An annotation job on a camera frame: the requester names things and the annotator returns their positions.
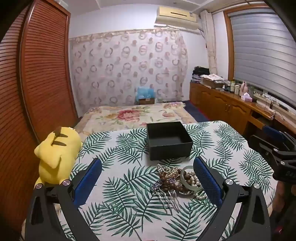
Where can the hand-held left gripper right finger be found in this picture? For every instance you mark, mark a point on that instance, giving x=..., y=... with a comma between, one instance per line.
x=207, y=183

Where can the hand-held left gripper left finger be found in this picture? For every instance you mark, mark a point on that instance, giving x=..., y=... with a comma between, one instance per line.
x=89, y=179

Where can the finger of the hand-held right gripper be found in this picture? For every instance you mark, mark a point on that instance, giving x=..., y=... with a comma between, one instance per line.
x=261, y=142
x=272, y=132

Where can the pale green jade bangle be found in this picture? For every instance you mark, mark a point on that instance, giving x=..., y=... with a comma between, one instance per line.
x=183, y=173

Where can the silver hair comb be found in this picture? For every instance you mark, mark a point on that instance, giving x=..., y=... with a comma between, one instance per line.
x=168, y=197

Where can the black square box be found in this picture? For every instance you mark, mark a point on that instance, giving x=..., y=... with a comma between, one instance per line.
x=171, y=148

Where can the person's right forearm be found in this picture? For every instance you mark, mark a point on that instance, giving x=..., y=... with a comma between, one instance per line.
x=284, y=208

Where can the yellow plush toy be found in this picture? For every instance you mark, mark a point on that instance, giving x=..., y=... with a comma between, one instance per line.
x=57, y=150

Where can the pink tissue box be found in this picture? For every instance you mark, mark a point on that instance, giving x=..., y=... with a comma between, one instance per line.
x=247, y=97

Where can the leaf print tablecloth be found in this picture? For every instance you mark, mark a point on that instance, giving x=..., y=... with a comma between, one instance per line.
x=129, y=143

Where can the long wooden cabinet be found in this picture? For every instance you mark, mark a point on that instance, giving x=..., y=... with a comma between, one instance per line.
x=219, y=102

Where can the cluster of small bottles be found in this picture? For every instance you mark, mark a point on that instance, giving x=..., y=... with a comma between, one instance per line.
x=231, y=87

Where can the floral bedspread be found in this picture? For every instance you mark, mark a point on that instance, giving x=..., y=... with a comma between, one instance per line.
x=120, y=115

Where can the cardboard box with floral cloth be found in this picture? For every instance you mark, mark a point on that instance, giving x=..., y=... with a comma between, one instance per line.
x=211, y=80

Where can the grey window blind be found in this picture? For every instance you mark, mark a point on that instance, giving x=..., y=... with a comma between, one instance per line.
x=261, y=46

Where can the pile of folded clothes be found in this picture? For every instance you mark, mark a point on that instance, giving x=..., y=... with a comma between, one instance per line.
x=200, y=73

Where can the small cardboard box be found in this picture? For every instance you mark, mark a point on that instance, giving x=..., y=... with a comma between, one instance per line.
x=146, y=101

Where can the light blue bag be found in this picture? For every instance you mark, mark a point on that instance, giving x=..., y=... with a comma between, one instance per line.
x=145, y=92

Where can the wrapped air conditioner pipe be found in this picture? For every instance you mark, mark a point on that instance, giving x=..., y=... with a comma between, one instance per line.
x=211, y=46

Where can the wooden louvered wardrobe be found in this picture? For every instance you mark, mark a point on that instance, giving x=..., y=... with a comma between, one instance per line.
x=41, y=69

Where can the white air conditioner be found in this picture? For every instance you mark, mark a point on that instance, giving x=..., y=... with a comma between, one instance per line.
x=177, y=16

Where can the wooden window frame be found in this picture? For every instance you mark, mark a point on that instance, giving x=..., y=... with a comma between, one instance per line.
x=228, y=46

